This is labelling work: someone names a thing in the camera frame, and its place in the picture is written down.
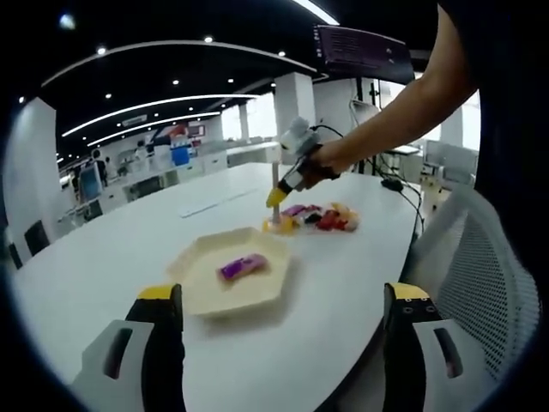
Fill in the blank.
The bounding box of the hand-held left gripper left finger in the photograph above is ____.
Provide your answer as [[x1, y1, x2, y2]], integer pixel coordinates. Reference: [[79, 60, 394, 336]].
[[70, 282, 186, 412]]

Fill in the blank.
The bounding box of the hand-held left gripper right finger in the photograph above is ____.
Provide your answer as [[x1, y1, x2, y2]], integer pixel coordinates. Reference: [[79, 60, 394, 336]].
[[383, 282, 486, 412]]

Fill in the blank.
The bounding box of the yellow orange snack packet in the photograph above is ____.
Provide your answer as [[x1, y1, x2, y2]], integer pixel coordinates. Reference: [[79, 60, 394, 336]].
[[262, 215, 301, 236]]

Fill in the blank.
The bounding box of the pile of food snacks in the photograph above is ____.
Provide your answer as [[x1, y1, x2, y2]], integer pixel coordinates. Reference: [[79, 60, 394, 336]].
[[281, 201, 361, 235]]

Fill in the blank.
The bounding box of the beige hexagonal container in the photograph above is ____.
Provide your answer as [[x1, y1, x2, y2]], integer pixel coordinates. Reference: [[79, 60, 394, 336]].
[[166, 227, 292, 319]]

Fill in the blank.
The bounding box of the purple snack packet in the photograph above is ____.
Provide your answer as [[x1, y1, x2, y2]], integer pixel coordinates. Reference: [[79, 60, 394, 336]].
[[215, 252, 270, 283]]

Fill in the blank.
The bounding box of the person's right hand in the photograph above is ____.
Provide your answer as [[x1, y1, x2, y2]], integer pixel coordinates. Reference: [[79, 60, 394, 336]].
[[305, 141, 353, 180]]

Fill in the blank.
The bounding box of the white cabinet counter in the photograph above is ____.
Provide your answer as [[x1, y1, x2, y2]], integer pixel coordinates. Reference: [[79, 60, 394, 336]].
[[59, 141, 284, 224]]

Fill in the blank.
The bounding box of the dark screen panel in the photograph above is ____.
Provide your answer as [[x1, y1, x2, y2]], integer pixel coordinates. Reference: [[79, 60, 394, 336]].
[[312, 23, 415, 82]]

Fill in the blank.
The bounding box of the blue box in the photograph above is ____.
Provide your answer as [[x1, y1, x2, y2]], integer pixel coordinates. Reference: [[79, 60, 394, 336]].
[[170, 136, 192, 168]]

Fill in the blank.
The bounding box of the white mesh office chair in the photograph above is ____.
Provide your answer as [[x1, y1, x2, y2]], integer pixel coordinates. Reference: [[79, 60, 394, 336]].
[[411, 184, 541, 387]]

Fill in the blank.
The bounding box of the white appliance with screen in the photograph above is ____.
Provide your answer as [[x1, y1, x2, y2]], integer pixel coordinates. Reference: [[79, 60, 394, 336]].
[[76, 167, 104, 203]]

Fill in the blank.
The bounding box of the black cable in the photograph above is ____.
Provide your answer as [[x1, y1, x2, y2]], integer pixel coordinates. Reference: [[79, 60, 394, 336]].
[[364, 149, 428, 237]]

